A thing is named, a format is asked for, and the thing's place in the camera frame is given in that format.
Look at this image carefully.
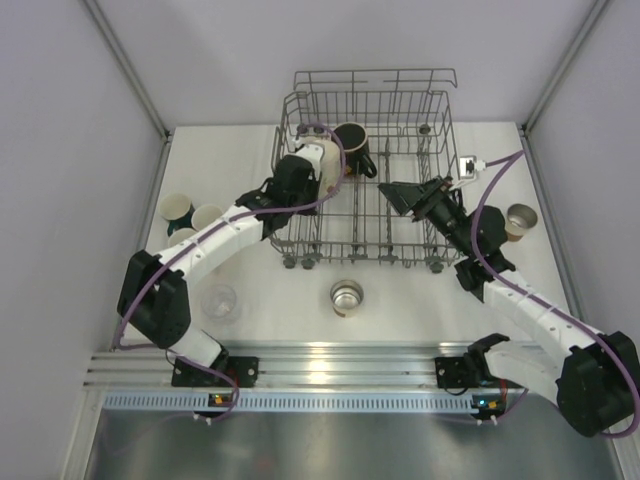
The beige plain cup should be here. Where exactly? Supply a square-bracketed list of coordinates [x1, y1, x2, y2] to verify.
[303, 136, 342, 199]

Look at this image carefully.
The black skull mug red inside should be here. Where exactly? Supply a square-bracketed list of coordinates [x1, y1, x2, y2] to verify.
[334, 122, 378, 179]

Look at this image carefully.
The grey wire dish rack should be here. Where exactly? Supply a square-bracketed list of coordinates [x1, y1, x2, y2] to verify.
[267, 67, 464, 274]

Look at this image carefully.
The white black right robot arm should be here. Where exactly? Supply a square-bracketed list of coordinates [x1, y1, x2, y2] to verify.
[114, 154, 346, 377]

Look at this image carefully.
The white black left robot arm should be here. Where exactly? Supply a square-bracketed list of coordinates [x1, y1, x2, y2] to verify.
[378, 177, 639, 437]

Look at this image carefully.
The steel cup brown sleeve centre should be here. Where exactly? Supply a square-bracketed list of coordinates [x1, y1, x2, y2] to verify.
[329, 279, 365, 318]

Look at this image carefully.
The white cup teal base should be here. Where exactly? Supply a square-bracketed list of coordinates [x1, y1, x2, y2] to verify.
[158, 193, 195, 237]

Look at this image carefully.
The pink mug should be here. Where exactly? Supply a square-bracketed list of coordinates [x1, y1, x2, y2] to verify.
[167, 228, 197, 248]

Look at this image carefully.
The clear glass tumbler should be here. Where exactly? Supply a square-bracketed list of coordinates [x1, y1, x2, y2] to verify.
[201, 284, 241, 323]

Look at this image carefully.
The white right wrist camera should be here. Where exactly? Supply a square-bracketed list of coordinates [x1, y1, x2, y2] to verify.
[294, 142, 325, 177]

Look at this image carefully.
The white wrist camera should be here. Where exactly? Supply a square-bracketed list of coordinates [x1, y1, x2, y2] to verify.
[294, 142, 325, 177]
[452, 155, 487, 189]

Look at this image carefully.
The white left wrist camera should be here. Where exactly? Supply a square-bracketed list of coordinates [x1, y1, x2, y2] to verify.
[452, 155, 487, 189]

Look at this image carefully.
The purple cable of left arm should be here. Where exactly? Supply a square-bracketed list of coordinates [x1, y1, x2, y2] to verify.
[469, 148, 640, 440]

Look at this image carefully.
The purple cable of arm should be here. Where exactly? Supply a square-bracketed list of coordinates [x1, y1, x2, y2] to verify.
[469, 148, 640, 440]
[102, 122, 346, 454]

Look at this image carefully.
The cream mug with handle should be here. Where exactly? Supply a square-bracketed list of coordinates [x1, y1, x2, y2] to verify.
[191, 204, 223, 231]

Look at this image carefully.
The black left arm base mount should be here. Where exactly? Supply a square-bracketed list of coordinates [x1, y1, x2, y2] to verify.
[434, 352, 524, 391]

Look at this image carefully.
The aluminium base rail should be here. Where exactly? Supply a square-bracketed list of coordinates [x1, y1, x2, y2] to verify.
[82, 339, 626, 396]

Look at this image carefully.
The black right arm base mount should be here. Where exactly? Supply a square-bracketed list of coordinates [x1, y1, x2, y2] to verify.
[171, 354, 259, 388]

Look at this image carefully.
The aluminium corner frame post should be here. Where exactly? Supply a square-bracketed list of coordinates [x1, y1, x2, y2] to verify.
[79, 0, 171, 142]

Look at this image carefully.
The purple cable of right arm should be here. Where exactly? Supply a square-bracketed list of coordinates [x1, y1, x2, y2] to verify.
[102, 122, 346, 454]

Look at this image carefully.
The perforated blue-grey cable tray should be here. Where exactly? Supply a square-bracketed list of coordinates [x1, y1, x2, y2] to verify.
[102, 391, 481, 412]

